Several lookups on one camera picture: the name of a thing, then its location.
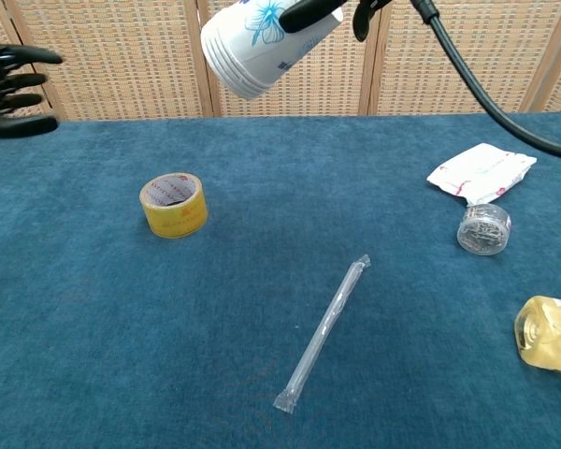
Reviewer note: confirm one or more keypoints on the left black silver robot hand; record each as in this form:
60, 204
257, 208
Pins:
4, 93

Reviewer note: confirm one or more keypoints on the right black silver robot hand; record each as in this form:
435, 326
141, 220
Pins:
308, 11

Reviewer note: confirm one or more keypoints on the woven bamboo folding screen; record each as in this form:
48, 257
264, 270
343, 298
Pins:
121, 70

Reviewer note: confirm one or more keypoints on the yellow packing tape roll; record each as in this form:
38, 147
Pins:
177, 220

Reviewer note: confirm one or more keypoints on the white tissue packet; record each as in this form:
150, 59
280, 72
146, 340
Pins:
481, 173

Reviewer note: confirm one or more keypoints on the clear round paper clip box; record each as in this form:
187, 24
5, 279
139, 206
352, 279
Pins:
484, 231

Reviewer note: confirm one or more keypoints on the blue carpet table mat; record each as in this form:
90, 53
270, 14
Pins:
168, 327

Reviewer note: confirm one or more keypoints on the plastic-wrapped drinking straw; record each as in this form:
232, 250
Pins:
325, 327

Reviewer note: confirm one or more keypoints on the yellow liquid plastic bottle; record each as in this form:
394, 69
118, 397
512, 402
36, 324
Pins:
551, 337

